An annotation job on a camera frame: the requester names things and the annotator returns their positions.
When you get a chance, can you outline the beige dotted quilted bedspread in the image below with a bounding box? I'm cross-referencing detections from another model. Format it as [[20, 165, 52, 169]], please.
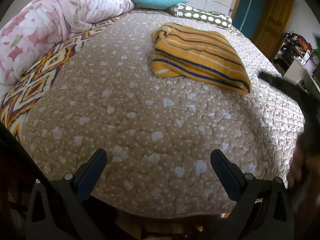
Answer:
[[21, 11, 307, 217]]

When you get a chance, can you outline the wooden door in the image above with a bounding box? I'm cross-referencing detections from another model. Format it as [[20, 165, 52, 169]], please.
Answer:
[[251, 0, 297, 62]]

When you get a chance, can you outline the white cabinet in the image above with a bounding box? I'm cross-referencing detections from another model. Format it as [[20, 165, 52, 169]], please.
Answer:
[[283, 56, 312, 85]]

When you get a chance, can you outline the green bolster pillow white print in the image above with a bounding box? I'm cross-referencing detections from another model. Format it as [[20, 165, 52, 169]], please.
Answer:
[[170, 3, 233, 29]]

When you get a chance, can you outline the yellow striped sweater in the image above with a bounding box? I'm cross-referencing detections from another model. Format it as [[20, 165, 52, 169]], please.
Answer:
[[151, 22, 252, 95]]

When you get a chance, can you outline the teal panel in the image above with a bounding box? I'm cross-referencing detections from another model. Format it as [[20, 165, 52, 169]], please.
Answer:
[[237, 0, 269, 39]]

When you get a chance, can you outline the cluttered shelf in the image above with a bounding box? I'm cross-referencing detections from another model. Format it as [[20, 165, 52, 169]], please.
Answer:
[[272, 31, 320, 93]]

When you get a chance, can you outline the pink floral duvet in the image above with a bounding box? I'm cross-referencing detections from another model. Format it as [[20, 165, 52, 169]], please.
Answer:
[[0, 0, 135, 87]]

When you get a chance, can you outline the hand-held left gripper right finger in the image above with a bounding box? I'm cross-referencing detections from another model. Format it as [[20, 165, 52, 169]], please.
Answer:
[[210, 149, 293, 240]]

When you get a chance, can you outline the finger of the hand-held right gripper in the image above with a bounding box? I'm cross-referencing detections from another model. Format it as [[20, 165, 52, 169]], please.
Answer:
[[259, 71, 302, 99]]

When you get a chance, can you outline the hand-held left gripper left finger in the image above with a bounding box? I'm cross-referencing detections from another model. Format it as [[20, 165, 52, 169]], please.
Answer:
[[26, 148, 108, 240]]

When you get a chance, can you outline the zigzag patterned blanket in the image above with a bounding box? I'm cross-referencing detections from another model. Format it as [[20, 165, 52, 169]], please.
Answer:
[[0, 15, 130, 145]]

